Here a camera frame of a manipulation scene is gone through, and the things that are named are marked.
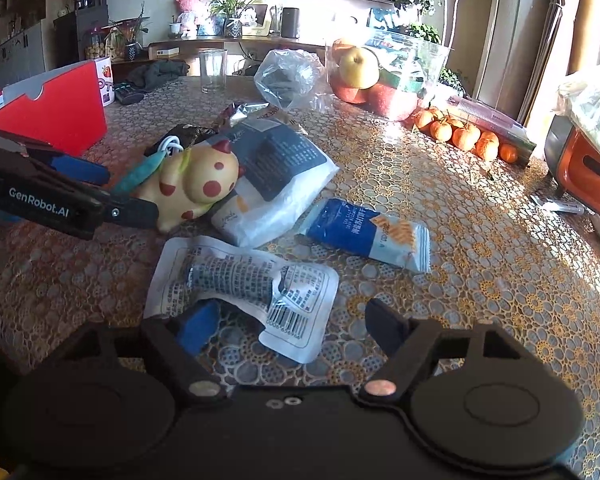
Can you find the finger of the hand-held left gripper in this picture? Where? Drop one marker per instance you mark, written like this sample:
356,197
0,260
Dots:
130,214
82,169

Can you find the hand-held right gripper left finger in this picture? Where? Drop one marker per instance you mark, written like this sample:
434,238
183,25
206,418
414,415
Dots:
197,324

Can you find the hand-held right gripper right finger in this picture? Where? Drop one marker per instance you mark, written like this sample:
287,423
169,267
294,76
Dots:
385,327

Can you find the teal elongated object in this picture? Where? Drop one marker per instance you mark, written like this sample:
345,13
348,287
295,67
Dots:
137,175

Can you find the white barcode packet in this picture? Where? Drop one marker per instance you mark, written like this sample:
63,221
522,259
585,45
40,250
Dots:
230,272

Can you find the red storage box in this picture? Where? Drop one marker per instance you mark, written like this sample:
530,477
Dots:
55,110

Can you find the yellow red-spotted toy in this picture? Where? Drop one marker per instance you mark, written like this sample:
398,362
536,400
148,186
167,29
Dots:
190,185

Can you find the blue white snack packet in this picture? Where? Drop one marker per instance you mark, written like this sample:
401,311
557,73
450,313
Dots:
350,232

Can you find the blue white plastic bag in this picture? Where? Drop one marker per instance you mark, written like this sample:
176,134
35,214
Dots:
280,160

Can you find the floral patterned desktop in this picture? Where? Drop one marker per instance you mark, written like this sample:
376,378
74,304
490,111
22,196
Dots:
480,260

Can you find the small black device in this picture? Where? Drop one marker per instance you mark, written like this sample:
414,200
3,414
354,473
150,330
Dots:
128,93

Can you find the white strawberry print mug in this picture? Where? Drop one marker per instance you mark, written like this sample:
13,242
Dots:
105,82

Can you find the black snack packet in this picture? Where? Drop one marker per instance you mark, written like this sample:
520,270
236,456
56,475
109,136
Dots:
192,132

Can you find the dark cloth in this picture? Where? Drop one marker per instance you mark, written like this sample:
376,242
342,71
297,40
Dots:
157,74

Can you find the glass jar pink lid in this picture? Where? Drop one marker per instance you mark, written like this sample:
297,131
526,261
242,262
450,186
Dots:
94,46

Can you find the potted red-leaf plant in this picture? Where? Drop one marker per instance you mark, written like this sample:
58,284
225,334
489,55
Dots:
131,50

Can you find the dark cabinet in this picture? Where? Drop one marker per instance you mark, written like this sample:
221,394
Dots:
70,40

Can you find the white flat box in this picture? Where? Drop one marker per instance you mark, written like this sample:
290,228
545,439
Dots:
166,51

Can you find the silver brown snack packet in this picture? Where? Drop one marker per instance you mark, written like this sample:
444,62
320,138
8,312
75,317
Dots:
250,112

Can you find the clear glass tumbler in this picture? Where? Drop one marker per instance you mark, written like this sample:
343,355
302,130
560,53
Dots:
213,72

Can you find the wooden sideboard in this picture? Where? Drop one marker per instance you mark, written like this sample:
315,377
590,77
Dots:
200,42

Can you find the pink plush toy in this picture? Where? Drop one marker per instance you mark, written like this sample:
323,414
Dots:
187,10

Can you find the clear plastic bag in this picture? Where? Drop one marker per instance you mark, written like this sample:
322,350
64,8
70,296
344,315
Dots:
285,80

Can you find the pile of tangerines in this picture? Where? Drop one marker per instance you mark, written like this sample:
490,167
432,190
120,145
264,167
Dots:
466,137

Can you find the potted grass plant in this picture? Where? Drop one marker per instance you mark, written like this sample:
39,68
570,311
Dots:
233,25

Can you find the small white tube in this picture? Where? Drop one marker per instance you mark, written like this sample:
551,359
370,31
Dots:
560,205

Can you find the red apple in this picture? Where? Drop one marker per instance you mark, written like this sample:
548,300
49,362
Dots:
347,94
395,102

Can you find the cream framed display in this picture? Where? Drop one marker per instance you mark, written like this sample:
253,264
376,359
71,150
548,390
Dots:
256,19

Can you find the clear pink plastic pack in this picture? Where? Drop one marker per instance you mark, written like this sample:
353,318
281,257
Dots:
495,122

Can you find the green striped packet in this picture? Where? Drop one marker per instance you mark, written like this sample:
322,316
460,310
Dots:
405,79

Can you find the black cylinder speaker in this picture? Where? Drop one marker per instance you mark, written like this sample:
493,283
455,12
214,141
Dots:
290,22

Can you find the orange grey appliance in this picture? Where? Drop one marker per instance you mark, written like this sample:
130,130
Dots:
585,170

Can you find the yellow apple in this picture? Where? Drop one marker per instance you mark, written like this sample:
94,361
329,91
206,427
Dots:
359,67

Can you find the clear plastic fruit container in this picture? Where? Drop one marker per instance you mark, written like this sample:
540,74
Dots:
430,60

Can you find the crumpled translucent plastic bag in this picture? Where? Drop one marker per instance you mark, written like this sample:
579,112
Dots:
592,105

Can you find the beige curtain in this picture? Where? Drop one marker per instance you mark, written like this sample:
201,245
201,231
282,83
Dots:
555,35

